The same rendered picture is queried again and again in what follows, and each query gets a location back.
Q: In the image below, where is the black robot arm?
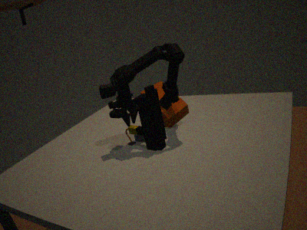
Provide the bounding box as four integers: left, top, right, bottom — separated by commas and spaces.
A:
99, 43, 184, 110

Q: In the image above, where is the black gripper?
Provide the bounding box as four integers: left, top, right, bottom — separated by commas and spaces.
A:
110, 92, 138, 127

